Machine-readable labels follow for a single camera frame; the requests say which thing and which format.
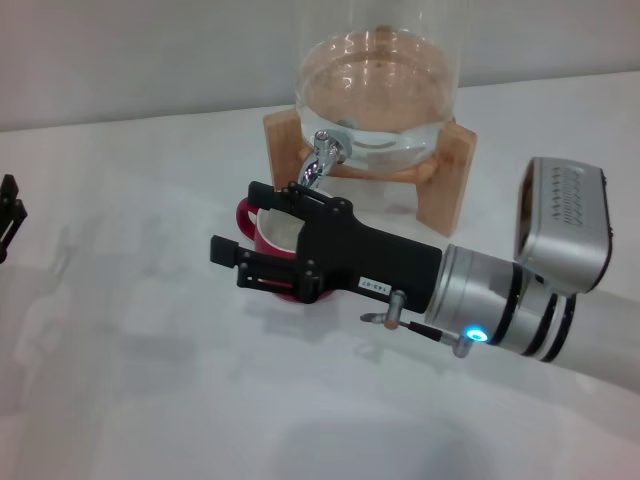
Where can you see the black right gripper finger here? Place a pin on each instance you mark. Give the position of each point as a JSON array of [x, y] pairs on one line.
[[265, 270], [290, 200]]

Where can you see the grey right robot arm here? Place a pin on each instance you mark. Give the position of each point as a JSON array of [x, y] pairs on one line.
[[600, 340]]

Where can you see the red ceramic cup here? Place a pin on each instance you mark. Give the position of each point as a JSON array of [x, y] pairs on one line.
[[270, 247]]

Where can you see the glass water dispenser jar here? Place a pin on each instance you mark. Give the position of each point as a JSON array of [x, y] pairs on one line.
[[375, 90]]

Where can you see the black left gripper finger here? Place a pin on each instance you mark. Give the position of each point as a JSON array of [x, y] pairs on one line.
[[12, 210]]

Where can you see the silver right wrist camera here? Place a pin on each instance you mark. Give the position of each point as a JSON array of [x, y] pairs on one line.
[[565, 225]]

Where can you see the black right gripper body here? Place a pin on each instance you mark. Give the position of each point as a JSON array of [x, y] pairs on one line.
[[370, 260]]

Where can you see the chrome faucet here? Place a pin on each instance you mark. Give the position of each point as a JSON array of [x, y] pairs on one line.
[[315, 167]]

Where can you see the wooden dispenser stand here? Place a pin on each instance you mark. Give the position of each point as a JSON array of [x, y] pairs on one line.
[[445, 200]]

